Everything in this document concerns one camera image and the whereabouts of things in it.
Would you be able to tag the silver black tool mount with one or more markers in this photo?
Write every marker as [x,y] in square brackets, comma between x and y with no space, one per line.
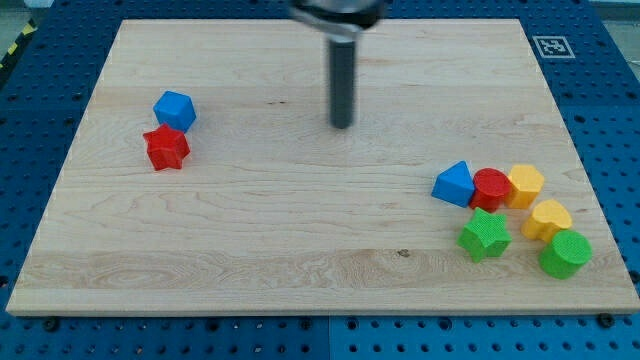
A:
[338,18]

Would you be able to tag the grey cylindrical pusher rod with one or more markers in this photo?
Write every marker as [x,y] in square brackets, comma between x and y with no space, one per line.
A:
[341,59]

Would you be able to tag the blue triangle block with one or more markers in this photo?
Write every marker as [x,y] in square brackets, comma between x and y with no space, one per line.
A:
[454,185]

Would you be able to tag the blue cube block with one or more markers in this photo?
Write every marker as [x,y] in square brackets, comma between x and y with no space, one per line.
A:
[176,110]

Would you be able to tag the red star block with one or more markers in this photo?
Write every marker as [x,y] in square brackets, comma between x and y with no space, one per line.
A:
[166,147]

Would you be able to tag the red cylinder block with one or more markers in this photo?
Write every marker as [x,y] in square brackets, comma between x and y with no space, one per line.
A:
[491,188]

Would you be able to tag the white fiducial marker tag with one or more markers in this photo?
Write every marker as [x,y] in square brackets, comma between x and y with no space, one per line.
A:
[553,47]

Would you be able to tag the yellow hexagon block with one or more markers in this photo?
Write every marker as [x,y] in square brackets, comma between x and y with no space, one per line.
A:
[526,184]

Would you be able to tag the green star block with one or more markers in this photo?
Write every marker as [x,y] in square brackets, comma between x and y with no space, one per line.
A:
[485,235]

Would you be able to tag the yellow heart block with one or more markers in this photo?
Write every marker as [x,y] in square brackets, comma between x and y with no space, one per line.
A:
[545,220]

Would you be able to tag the green cylinder block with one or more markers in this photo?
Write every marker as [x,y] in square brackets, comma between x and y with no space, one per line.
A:
[565,254]

